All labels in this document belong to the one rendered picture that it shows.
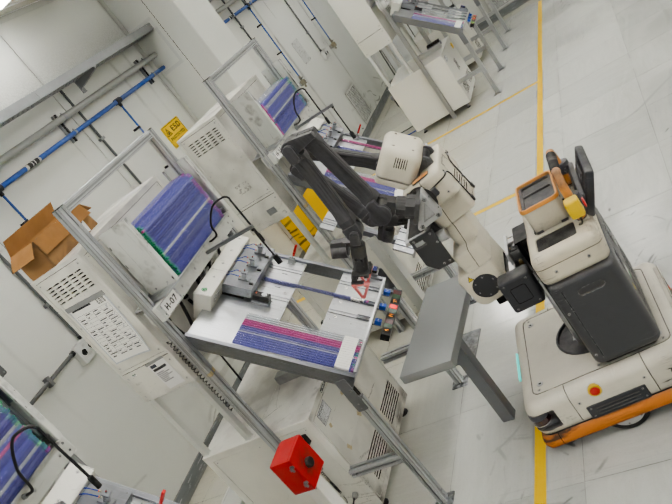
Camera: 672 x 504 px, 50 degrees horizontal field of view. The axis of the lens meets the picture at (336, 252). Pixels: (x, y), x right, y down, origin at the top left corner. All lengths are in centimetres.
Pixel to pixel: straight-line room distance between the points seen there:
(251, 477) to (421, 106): 500
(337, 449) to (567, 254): 130
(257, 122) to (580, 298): 221
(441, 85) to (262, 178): 367
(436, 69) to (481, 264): 487
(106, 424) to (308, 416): 172
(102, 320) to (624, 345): 203
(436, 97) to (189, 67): 263
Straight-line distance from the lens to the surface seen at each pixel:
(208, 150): 420
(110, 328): 311
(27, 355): 432
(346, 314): 313
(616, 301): 267
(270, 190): 418
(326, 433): 312
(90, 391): 448
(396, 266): 364
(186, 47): 620
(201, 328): 301
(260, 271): 323
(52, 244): 311
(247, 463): 339
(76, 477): 239
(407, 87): 754
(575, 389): 285
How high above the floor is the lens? 201
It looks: 18 degrees down
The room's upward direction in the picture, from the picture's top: 38 degrees counter-clockwise
